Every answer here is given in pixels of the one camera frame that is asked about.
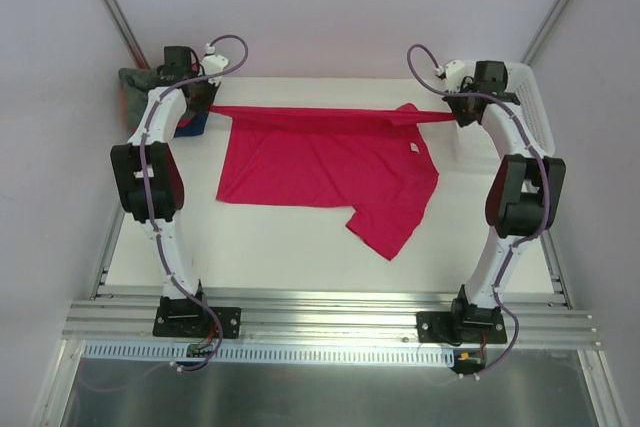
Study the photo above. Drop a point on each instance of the folded red t shirt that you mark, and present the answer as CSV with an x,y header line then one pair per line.
x,y
186,122

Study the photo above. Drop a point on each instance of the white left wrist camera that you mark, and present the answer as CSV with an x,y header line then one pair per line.
x,y
212,62

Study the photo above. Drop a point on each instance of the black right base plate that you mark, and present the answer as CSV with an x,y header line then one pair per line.
x,y
445,328

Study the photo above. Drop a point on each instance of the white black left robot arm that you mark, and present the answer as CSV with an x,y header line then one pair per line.
x,y
148,181

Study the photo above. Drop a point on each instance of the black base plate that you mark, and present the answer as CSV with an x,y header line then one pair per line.
x,y
445,328
194,322

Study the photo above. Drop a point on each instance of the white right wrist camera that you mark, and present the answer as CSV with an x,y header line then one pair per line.
x,y
452,74

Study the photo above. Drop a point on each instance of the white slotted cable duct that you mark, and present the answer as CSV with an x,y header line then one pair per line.
x,y
268,354

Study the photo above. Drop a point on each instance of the white plastic mesh basket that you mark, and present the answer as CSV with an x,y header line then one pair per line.
x,y
483,144

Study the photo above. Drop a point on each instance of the aluminium frame rail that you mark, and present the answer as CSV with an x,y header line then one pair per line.
x,y
329,318

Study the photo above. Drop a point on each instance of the crimson pink t shirt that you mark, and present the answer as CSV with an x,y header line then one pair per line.
x,y
373,161

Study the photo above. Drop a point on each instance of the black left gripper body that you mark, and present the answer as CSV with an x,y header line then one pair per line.
x,y
203,98

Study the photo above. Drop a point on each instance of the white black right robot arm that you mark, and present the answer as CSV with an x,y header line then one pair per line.
x,y
521,203

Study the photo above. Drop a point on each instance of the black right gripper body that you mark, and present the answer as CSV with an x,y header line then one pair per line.
x,y
463,110

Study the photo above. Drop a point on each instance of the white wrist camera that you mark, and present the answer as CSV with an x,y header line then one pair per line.
x,y
452,74
212,62

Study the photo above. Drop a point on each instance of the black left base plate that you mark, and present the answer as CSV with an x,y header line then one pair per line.
x,y
194,322

